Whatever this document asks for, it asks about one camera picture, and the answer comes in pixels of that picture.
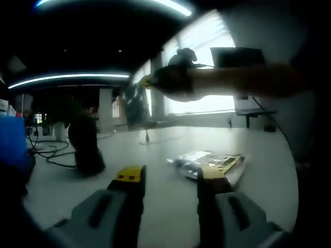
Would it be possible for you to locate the person's dark top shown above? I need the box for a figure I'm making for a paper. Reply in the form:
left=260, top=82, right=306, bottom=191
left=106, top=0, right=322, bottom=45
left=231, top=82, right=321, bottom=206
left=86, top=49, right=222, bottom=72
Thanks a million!
left=289, top=98, right=331, bottom=176

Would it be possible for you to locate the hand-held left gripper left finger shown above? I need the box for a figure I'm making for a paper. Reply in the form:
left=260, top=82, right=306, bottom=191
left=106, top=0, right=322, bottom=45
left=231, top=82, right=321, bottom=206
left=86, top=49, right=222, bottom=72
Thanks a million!
left=42, top=165, right=147, bottom=248

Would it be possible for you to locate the large bright window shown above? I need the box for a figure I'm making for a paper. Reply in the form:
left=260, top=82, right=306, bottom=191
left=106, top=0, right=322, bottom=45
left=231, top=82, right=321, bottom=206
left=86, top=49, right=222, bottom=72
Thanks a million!
left=161, top=9, right=236, bottom=116

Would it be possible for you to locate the white ceiling vent panel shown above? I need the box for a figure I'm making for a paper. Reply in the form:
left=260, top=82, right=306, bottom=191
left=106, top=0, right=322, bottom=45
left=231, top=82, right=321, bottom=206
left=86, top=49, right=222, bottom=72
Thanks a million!
left=6, top=55, right=27, bottom=73

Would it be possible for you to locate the black looped table cable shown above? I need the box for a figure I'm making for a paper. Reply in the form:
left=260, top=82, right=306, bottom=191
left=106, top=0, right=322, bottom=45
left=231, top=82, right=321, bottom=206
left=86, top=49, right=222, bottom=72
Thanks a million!
left=25, top=126, right=77, bottom=168

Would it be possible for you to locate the black yellow sheet goods packet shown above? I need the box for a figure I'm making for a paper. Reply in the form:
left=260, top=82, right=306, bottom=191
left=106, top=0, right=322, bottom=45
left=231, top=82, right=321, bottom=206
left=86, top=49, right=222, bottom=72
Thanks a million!
left=167, top=150, right=248, bottom=187

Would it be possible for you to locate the long ceiling light strip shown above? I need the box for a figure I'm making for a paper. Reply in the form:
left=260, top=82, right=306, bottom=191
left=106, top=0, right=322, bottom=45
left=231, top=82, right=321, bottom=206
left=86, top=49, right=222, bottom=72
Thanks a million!
left=35, top=0, right=193, bottom=17
left=7, top=73, right=131, bottom=90

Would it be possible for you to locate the white cardboard box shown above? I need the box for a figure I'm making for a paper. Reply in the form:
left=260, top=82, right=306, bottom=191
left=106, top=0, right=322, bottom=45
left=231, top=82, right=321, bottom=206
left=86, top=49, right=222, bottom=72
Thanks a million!
left=0, top=99, right=17, bottom=117

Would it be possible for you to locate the white square pillar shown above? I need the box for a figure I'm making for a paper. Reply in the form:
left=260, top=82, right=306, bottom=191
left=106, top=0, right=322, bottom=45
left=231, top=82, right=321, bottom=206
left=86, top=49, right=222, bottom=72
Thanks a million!
left=99, top=89, right=114, bottom=133

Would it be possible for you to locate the white table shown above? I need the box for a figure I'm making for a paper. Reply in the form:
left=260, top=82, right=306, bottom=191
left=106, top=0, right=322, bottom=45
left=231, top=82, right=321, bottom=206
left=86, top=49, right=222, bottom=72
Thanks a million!
left=23, top=126, right=299, bottom=248

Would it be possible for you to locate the black plug power cable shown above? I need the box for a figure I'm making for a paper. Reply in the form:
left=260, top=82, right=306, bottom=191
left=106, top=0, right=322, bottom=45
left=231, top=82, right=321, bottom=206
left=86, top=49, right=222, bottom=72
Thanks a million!
left=113, top=122, right=152, bottom=143

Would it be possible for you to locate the black wall monitor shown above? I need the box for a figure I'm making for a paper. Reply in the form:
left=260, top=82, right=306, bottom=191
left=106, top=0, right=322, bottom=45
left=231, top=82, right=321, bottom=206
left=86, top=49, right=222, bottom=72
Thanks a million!
left=210, top=47, right=266, bottom=69

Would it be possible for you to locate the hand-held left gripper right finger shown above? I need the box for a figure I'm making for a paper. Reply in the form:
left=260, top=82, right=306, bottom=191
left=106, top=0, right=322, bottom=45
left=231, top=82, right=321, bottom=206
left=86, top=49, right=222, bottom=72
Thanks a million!
left=196, top=166, right=285, bottom=248

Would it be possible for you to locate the blue plastic crate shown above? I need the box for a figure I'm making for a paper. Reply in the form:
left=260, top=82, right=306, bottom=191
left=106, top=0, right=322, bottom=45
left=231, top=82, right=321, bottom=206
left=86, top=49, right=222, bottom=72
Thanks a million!
left=0, top=115, right=28, bottom=166

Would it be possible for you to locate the black wrist strap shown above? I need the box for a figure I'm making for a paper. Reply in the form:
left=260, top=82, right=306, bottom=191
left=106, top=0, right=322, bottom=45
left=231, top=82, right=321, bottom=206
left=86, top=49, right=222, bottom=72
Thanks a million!
left=185, top=67, right=196, bottom=95

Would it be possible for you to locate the person's right hand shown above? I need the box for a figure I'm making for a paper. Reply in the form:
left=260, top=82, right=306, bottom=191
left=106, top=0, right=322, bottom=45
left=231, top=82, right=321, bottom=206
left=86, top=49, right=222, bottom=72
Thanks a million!
left=165, top=77, right=205, bottom=102

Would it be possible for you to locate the black barcode scanner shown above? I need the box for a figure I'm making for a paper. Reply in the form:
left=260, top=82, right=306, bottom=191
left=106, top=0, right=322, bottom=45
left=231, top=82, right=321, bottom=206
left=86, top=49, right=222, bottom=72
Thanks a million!
left=68, top=118, right=106, bottom=177

